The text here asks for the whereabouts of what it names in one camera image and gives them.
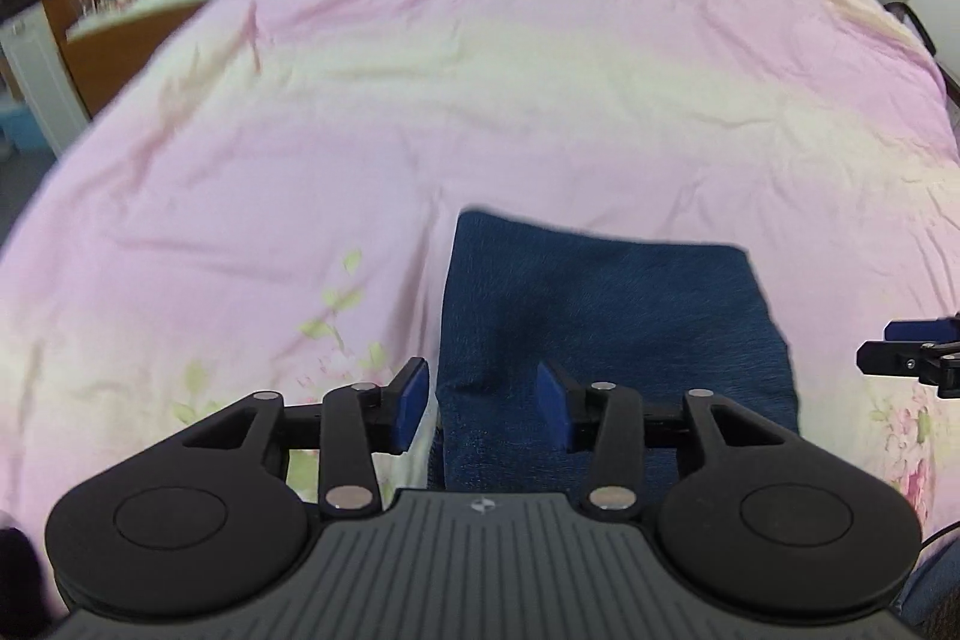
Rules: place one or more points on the person's leg in jeans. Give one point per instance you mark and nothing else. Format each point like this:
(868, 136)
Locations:
(937, 595)

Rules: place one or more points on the light blue storage box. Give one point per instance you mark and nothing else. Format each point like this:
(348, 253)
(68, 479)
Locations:
(15, 126)

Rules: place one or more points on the pink floral bed blanket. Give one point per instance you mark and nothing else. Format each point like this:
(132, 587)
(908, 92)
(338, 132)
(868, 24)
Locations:
(450, 108)

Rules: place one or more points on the wooden desk with white top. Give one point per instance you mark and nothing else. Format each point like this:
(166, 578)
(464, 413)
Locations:
(127, 48)

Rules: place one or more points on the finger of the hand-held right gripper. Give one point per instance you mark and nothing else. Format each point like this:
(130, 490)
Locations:
(919, 329)
(885, 359)

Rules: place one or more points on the blue denim pants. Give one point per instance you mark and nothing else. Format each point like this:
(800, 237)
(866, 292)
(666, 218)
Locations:
(600, 295)

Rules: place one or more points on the black chair frame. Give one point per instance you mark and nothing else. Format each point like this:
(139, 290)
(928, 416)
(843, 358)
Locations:
(919, 21)

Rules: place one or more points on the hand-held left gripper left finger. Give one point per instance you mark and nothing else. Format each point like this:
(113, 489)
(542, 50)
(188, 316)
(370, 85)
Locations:
(411, 401)

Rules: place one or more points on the white cabinet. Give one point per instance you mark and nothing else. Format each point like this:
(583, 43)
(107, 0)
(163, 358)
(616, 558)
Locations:
(37, 78)

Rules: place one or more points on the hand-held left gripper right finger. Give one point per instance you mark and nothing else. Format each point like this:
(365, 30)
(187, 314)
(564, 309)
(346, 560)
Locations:
(551, 406)

